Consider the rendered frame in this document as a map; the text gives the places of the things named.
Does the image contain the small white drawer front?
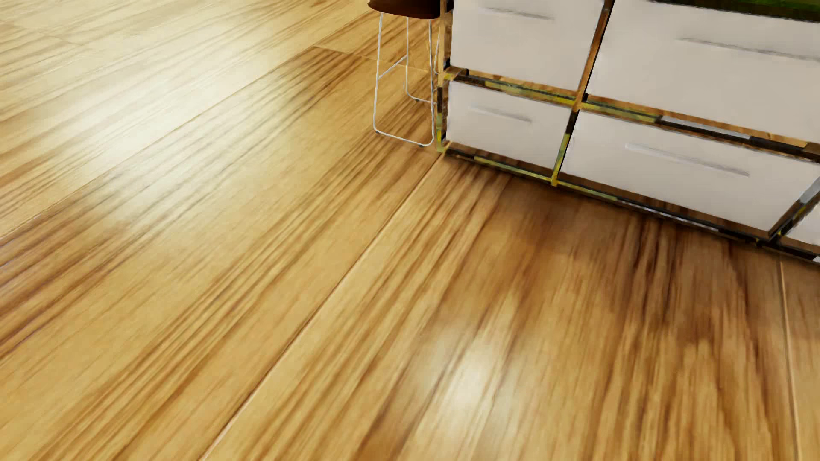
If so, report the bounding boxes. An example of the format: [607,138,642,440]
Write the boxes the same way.
[450,0,606,92]
[446,81,572,170]

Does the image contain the wide white drawer front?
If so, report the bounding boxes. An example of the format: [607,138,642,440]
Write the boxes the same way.
[560,111,820,233]
[586,0,820,144]

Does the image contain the brown stool white wire legs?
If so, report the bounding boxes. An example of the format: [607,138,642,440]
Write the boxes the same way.
[368,0,453,147]

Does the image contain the white drawer cabinet wooden frame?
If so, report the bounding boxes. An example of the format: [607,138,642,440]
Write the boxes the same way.
[437,0,820,263]

